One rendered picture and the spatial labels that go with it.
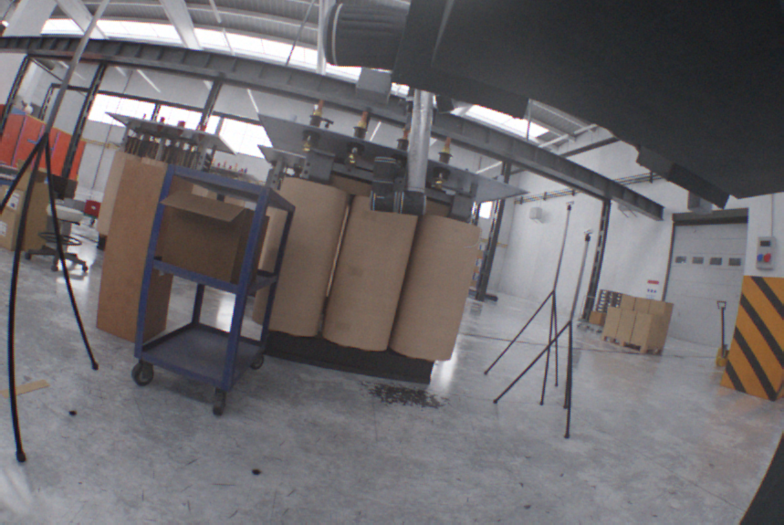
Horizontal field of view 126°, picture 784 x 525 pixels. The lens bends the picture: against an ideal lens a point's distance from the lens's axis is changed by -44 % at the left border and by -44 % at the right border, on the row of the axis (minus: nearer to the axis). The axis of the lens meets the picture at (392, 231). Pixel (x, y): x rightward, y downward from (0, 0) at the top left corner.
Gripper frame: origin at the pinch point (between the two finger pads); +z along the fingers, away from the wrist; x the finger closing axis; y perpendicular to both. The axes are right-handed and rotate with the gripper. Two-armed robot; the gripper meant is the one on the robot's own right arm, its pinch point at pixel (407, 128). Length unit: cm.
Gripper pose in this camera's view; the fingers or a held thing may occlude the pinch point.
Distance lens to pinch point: 219.9
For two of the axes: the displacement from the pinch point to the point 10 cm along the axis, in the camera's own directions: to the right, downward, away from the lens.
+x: -0.4, 0.6, 10.0
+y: 9.7, 2.3, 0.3
